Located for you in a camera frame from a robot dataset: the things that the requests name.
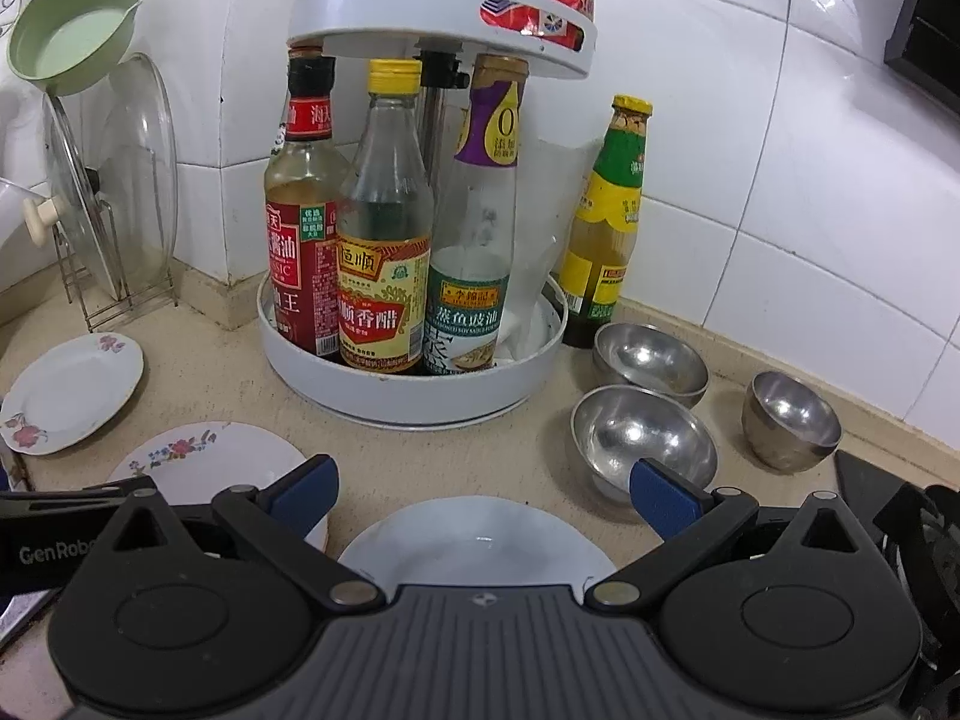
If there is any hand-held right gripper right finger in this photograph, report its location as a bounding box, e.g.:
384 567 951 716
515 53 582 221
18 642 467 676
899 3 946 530
585 457 878 612

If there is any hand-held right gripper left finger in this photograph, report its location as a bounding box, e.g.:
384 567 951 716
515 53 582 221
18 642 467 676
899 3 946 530
94 454 385 612

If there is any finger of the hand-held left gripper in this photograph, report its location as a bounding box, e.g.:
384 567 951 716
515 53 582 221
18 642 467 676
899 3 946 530
0 474 156 515

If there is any large steel bowl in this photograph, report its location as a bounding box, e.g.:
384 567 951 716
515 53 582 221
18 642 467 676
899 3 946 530
570 385 719 505

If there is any large floral white plate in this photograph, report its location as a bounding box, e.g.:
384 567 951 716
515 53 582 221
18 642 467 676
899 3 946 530
109 422 331 550

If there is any plain white plate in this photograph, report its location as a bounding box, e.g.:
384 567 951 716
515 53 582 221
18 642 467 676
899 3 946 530
337 495 617 595

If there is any small floral white plate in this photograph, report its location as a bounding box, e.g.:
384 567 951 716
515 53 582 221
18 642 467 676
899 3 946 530
0 332 145 456

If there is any deep steel bowl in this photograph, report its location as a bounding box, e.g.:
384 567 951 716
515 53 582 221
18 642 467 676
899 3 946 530
742 371 842 473

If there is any metal lid rack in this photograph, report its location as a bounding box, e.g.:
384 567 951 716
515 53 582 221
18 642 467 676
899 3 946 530
52 202 181 332

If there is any yellow cap vinegar bottle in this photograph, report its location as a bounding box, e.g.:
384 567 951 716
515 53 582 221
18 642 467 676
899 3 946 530
336 58 436 376

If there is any red label soy sauce bottle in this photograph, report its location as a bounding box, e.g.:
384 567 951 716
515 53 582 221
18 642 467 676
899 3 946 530
264 47 353 361

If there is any black gas stove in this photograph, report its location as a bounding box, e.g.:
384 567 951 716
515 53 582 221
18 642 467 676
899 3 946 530
832 450 960 720

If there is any purple label sauce bottle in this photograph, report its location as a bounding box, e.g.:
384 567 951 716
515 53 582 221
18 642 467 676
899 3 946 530
424 54 530 377

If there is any green yellow label bottle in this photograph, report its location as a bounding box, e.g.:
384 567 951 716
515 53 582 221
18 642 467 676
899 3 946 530
559 95 653 350

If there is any glass pot lid beige knob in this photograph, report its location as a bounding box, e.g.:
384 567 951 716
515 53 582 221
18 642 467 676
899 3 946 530
22 86 128 305

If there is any glass cruet white top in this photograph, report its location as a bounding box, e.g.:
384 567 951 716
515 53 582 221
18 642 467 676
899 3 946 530
516 139 595 301

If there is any white appliance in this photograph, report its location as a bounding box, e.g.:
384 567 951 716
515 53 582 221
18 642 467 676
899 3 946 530
0 82 57 293

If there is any green saucepan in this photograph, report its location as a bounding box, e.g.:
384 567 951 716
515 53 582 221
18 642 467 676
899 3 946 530
7 0 143 96

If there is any white two-tier rotating rack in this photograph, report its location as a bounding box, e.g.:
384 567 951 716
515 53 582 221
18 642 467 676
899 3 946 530
255 0 601 430

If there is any black range hood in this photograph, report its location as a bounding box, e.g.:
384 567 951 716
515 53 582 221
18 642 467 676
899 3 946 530
883 0 960 102

